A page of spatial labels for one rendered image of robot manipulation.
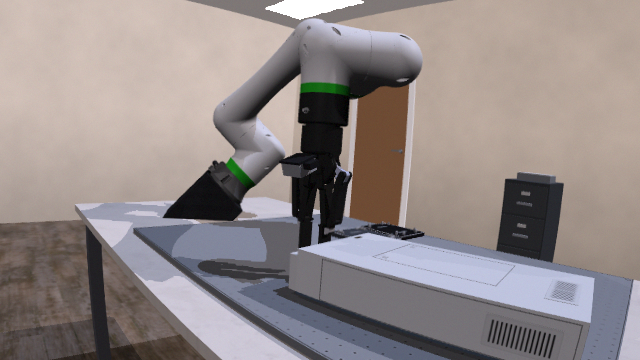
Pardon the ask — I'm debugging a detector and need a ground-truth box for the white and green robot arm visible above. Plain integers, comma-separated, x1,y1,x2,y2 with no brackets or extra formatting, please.
208,18,423,205

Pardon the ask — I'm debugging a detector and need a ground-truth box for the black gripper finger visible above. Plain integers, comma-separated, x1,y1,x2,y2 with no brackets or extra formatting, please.
316,162,352,244
292,173,317,248

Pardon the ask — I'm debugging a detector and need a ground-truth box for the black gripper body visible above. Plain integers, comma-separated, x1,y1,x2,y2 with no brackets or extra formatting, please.
300,125,343,184

